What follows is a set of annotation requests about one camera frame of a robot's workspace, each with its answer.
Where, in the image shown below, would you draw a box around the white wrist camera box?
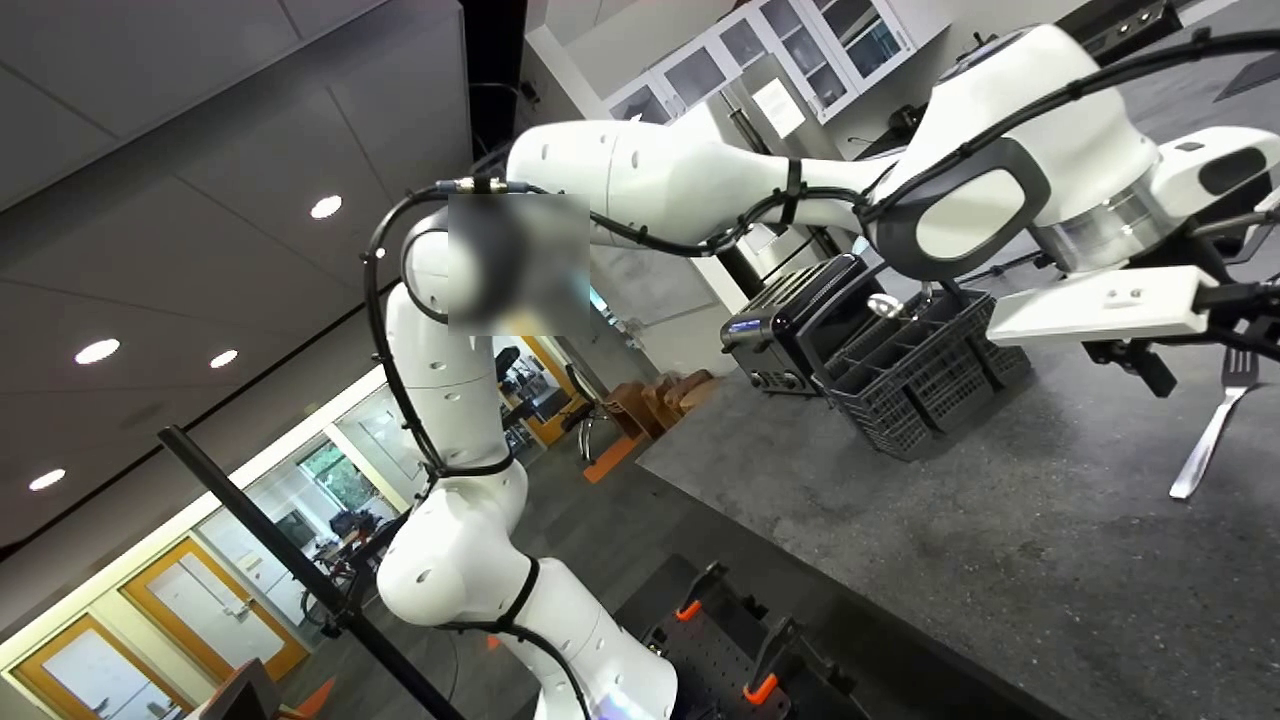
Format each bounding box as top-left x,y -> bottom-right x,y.
986,262 -> 1215,351

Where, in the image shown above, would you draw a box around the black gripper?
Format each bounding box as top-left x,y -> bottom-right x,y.
1078,278 -> 1280,402

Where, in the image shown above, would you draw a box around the black clamp with orange handle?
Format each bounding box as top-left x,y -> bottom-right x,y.
735,611 -> 803,714
668,558 -> 735,631

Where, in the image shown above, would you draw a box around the orange framed glass door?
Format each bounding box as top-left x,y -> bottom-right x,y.
6,611 -> 193,720
119,534 -> 312,689

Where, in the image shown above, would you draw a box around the silver metal fork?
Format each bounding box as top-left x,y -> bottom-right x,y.
1166,349 -> 1262,505

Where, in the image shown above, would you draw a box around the black plastic crate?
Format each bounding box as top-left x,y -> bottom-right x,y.
812,282 -> 1036,463

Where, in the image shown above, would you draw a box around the black ceiling pillar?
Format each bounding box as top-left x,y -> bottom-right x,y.
454,0 -> 533,164

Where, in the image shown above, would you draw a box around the black tripod pole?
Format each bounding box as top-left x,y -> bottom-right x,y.
155,424 -> 463,720

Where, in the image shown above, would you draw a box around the wooden orange chair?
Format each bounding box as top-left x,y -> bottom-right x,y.
582,370 -> 716,490

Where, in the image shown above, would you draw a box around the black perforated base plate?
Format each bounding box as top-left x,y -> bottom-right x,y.
622,554 -> 934,720

